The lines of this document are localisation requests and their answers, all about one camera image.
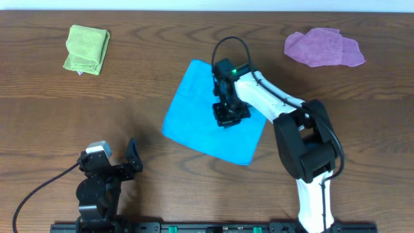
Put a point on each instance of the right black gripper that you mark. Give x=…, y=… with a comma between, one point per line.
x=231, y=116

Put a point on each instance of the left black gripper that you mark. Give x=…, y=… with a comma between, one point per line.
x=114, y=168

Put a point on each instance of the blue cloth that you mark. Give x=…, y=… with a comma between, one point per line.
x=190, y=120

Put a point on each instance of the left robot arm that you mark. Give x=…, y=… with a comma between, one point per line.
x=99, y=193

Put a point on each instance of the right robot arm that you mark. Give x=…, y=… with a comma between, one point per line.
x=306, y=142

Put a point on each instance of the crumpled purple cloth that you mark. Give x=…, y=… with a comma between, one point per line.
x=323, y=47

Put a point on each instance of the folded green cloth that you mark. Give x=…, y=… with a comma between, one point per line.
x=87, y=48

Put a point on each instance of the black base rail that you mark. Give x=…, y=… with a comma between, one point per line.
x=154, y=227

